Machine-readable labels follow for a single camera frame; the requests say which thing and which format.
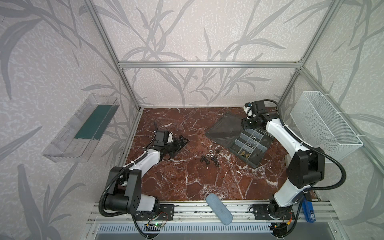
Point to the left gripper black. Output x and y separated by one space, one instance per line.
176 145

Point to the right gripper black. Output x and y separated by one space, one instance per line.
250 122

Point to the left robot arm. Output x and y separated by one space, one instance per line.
123 190

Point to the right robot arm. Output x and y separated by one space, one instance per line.
307 166

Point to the grey plastic organizer box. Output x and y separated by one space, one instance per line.
228 133

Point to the blue box cutter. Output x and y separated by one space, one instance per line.
308 211

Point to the white wire mesh basket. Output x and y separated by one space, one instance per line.
321 125

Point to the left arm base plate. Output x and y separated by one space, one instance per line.
164 212

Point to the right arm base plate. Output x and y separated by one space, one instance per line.
272 212

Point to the clear plastic wall tray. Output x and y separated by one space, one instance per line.
78 139

